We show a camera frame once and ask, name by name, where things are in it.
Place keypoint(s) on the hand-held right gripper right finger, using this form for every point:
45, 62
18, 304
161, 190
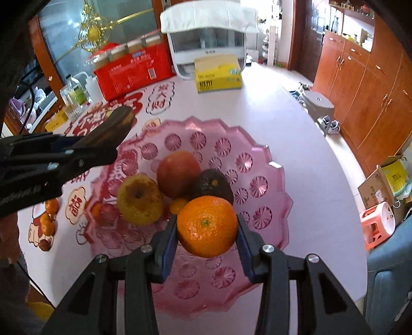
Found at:
247, 254

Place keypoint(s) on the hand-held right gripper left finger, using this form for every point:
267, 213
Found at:
169, 248

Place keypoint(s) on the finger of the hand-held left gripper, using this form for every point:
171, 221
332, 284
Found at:
66, 161
32, 141

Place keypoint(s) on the red lychee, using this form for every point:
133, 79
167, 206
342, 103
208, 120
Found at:
45, 245

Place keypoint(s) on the yellow apple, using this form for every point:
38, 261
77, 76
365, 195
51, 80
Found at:
138, 199

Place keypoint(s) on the pink plastic fruit bowl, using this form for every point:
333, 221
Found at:
257, 193

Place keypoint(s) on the overripe dark banana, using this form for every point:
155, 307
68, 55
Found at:
119, 124

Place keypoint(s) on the red apple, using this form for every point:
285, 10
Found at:
177, 174

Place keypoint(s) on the dark avocado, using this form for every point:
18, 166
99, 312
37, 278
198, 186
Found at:
212, 183

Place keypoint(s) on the person's left forearm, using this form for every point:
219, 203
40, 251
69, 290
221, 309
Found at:
11, 235

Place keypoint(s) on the flat yellow box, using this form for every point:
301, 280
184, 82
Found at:
56, 121

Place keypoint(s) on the glass cup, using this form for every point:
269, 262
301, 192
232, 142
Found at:
74, 111

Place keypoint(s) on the clear bottle green label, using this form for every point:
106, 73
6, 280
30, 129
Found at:
75, 93

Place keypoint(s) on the white wash bottle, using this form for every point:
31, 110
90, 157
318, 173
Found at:
93, 88

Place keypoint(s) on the red package of jars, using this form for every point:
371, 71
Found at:
135, 74

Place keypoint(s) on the frosted glass door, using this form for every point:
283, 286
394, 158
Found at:
58, 19

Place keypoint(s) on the gold door ornament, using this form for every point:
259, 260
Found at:
94, 32

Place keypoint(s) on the pink plastic stool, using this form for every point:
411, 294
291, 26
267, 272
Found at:
376, 225

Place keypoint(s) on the cardboard box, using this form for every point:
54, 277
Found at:
373, 190

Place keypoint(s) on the blue sofa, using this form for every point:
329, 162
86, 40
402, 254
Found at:
389, 290

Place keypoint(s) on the white countertop dispenser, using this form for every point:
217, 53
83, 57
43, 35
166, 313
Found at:
183, 64

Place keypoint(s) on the small white shoe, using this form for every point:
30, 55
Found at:
335, 126
323, 122

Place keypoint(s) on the white round stool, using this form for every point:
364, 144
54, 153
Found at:
317, 101

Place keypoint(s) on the yellow package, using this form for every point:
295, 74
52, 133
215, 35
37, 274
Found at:
397, 177

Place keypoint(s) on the yellow tissue box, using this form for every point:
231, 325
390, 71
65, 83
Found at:
219, 80

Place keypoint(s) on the white cloth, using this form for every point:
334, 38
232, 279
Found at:
209, 17

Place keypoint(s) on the white shoe rack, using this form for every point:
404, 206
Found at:
271, 45

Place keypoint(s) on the brown entrance door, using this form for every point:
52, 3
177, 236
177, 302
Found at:
309, 48

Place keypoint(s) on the wooden wall cabinet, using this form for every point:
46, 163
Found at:
370, 96

